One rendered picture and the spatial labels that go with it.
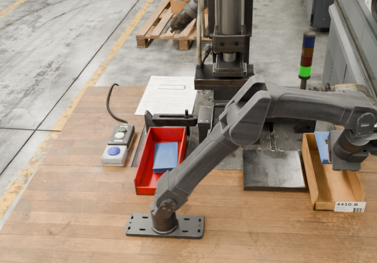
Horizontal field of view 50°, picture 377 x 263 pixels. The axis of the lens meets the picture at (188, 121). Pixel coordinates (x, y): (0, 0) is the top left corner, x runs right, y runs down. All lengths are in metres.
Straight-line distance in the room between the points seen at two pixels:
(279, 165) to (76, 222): 0.59
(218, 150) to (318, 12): 3.59
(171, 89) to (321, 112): 0.87
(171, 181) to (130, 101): 0.70
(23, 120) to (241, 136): 2.71
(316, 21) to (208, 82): 3.28
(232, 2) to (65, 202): 0.72
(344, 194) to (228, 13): 0.58
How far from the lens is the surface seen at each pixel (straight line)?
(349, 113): 0.88
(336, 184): 1.21
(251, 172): 1.19
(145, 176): 1.21
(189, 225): 1.06
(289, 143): 1.34
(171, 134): 1.32
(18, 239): 1.17
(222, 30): 1.13
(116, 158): 1.26
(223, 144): 0.86
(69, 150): 1.39
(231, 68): 1.15
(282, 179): 1.17
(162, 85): 1.66
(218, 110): 1.32
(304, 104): 0.85
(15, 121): 3.41
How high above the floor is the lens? 1.72
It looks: 35 degrees down
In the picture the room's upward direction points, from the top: 4 degrees counter-clockwise
